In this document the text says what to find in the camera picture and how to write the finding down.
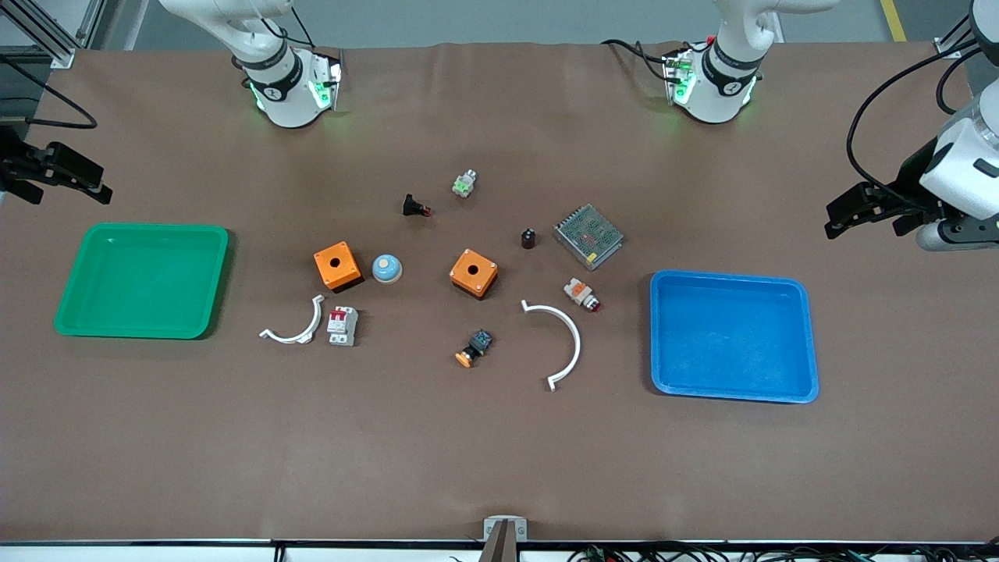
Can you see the metal mesh power supply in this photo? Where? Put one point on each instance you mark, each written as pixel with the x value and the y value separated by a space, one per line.
pixel 588 236

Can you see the black cylindrical capacitor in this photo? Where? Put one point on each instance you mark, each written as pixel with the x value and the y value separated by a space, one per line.
pixel 528 239

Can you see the black red switch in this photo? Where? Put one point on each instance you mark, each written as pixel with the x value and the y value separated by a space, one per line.
pixel 411 205

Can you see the aluminium frame profile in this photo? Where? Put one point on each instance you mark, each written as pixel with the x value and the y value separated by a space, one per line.
pixel 51 35
pixel 956 43

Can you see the orange button box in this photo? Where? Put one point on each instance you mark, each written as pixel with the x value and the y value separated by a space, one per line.
pixel 473 272
pixel 337 264

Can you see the orange pushbutton black body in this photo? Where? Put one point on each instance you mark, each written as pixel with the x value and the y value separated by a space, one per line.
pixel 478 343

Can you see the blue dome button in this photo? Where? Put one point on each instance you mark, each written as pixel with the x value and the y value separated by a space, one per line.
pixel 387 268

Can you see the large white curved clip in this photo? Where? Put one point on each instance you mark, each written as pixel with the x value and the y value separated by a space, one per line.
pixel 576 343

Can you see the orange white red switch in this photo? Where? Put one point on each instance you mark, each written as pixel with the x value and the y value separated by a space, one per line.
pixel 579 292

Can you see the green white pushbutton switch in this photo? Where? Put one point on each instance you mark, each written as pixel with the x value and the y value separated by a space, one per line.
pixel 464 184

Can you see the blue plastic tray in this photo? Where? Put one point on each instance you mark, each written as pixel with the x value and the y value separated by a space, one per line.
pixel 734 336

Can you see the small white curved clip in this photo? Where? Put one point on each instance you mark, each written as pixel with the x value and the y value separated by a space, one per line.
pixel 317 320

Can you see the brown table mat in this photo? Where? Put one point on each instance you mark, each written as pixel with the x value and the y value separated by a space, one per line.
pixel 499 453

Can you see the white red circuit breaker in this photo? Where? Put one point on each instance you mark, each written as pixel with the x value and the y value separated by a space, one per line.
pixel 342 326

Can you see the green plastic tray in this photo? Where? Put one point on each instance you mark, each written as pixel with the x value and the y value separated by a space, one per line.
pixel 140 281

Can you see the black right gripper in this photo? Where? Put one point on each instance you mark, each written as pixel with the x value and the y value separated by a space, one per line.
pixel 17 165

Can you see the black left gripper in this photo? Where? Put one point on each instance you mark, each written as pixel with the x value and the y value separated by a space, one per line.
pixel 911 180

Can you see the grey metal bracket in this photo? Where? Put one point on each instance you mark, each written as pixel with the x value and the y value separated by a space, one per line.
pixel 505 529

